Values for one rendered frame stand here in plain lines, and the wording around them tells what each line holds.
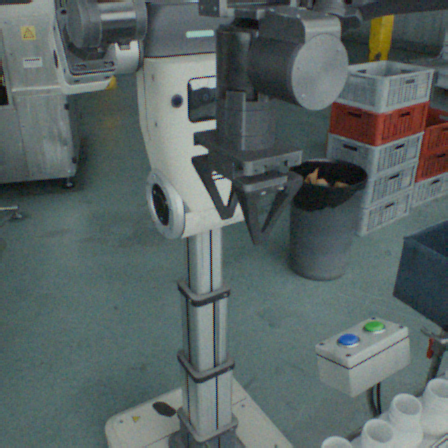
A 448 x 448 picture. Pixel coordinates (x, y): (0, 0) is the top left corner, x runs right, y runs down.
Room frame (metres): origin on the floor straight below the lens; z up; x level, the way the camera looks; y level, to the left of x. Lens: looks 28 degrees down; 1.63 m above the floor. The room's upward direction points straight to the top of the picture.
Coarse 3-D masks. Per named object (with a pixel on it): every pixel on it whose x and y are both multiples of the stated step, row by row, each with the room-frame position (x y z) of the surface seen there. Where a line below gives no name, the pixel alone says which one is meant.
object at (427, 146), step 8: (432, 112) 3.93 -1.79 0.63; (440, 112) 3.86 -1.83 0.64; (432, 120) 3.91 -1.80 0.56; (440, 120) 3.85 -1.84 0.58; (424, 128) 3.33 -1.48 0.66; (432, 128) 3.37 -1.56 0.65; (440, 128) 3.44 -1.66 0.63; (424, 136) 3.33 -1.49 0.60; (432, 136) 3.39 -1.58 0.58; (440, 136) 3.45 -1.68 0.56; (424, 144) 3.33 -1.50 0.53; (432, 144) 3.40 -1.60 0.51; (440, 144) 3.47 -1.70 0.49; (424, 152) 3.34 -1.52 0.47; (432, 152) 3.41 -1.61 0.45
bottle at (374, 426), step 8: (368, 424) 0.37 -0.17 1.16; (376, 424) 0.38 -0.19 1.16; (384, 424) 0.37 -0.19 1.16; (368, 432) 0.37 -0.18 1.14; (376, 432) 0.37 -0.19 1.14; (384, 432) 0.37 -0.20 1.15; (392, 432) 0.36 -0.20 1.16; (352, 440) 0.38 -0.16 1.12; (360, 440) 0.36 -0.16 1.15; (368, 440) 0.35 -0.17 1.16; (376, 440) 0.39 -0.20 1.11; (384, 440) 0.37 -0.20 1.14; (392, 440) 0.35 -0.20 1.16
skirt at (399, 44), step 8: (352, 40) 14.51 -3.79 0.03; (360, 40) 14.24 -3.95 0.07; (368, 40) 13.98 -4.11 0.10; (392, 40) 13.25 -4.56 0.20; (400, 40) 13.03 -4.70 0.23; (392, 48) 13.18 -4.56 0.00; (400, 48) 12.99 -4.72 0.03; (408, 48) 12.77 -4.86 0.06; (416, 48) 12.55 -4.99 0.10; (424, 48) 12.34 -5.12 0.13; (432, 48) 12.14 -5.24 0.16; (440, 48) 11.94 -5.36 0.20; (440, 56) 11.90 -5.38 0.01
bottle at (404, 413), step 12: (396, 396) 0.41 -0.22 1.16; (408, 396) 0.41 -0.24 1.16; (396, 408) 0.39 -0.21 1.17; (408, 408) 0.41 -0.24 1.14; (420, 408) 0.39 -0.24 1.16; (396, 420) 0.39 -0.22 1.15; (408, 420) 0.38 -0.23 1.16; (396, 432) 0.38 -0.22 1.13; (408, 432) 0.38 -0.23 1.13; (420, 432) 0.39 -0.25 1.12; (396, 444) 0.37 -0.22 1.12; (408, 444) 0.37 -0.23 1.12
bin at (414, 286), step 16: (432, 224) 1.28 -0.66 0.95; (416, 240) 1.24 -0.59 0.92; (432, 240) 1.28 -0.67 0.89; (416, 256) 1.16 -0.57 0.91; (432, 256) 1.12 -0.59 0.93; (400, 272) 1.20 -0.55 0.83; (416, 272) 1.15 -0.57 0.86; (432, 272) 1.11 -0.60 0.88; (400, 288) 1.19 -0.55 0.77; (416, 288) 1.14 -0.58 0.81; (432, 288) 1.10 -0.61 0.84; (416, 304) 1.13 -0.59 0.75; (432, 304) 1.09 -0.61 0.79; (432, 320) 1.07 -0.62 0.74
